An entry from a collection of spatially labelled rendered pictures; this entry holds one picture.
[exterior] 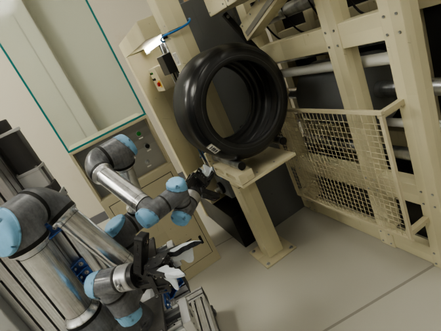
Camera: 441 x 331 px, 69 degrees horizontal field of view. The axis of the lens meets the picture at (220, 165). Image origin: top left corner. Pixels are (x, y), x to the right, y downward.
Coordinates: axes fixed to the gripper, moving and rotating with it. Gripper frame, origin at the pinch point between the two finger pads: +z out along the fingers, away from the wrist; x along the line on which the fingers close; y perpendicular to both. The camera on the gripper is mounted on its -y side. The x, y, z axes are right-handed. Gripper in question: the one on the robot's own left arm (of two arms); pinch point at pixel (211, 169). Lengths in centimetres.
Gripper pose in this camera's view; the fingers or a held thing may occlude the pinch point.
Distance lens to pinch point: 151.9
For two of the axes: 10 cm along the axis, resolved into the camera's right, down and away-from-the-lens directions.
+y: -7.0, -6.7, -2.5
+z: 3.0, -5.9, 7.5
